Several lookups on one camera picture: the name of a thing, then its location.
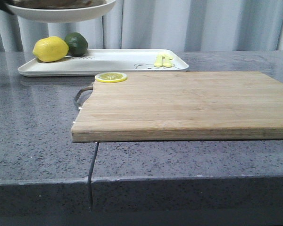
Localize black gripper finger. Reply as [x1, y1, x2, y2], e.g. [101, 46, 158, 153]
[0, 0, 14, 15]

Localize white bread slice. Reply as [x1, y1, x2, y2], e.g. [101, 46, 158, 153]
[12, 0, 106, 9]

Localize white round plate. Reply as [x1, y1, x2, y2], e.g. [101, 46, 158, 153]
[7, 0, 116, 23]

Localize white bear print tray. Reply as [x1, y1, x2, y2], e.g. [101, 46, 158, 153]
[18, 49, 189, 77]

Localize yellow lemon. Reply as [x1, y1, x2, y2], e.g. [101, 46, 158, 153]
[33, 36, 69, 63]

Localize green lime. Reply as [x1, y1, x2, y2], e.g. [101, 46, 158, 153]
[64, 32, 88, 57]

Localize lemon slice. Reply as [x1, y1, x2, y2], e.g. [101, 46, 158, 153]
[95, 72, 127, 83]

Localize yellow plastic fork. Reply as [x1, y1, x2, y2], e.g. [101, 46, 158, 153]
[153, 53, 164, 67]

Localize yellow plastic knife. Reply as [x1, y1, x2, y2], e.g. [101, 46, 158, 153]
[163, 54, 173, 68]

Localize grey pleated curtain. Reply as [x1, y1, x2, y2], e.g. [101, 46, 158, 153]
[0, 0, 283, 52]

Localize wooden cutting board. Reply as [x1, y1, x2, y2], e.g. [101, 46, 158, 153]
[71, 72, 283, 143]

